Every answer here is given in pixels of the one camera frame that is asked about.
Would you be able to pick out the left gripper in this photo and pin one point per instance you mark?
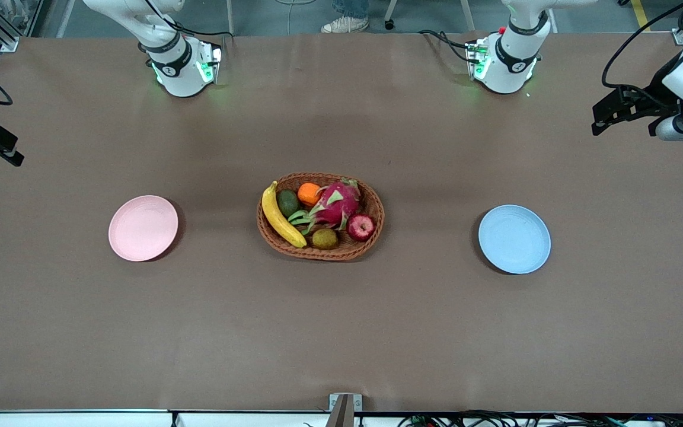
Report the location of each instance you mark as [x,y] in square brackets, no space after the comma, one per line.
[663,93]

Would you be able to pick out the yellow banana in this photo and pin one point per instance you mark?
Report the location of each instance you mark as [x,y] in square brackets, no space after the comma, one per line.
[276,219]

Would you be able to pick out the red apple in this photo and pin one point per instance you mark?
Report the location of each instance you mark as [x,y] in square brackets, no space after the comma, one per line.
[360,228]

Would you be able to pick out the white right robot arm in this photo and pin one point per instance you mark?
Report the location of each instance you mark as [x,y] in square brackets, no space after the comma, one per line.
[178,77]

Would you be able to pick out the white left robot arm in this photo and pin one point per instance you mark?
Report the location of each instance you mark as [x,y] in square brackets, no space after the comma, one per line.
[504,71]

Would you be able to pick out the blue plate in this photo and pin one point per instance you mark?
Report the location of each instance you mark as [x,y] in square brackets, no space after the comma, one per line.
[514,239]

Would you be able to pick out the pink plate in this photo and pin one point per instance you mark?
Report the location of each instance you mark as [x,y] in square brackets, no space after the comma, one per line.
[143,228]

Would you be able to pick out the chair leg with caster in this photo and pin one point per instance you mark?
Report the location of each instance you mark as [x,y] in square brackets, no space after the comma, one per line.
[389,24]

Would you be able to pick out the brown wicker basket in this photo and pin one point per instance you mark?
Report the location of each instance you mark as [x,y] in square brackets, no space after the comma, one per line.
[372,201]

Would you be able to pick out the green avocado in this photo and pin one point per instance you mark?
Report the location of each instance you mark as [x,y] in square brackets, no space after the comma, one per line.
[288,203]

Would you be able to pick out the white sneaker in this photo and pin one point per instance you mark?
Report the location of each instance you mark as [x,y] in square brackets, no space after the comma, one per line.
[346,25]

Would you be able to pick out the blue jeans leg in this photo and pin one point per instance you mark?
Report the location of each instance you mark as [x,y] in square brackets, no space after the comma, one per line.
[350,7]

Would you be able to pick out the pink dragon fruit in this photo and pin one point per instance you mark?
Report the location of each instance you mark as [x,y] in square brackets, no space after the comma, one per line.
[338,204]

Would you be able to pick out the orange fruit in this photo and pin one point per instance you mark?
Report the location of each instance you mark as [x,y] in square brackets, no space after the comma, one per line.
[309,194]

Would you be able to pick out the brown kiwi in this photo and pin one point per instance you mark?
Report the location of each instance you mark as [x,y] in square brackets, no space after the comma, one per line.
[325,239]

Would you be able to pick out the grey metal bracket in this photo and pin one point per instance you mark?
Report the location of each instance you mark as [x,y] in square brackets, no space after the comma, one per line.
[344,410]

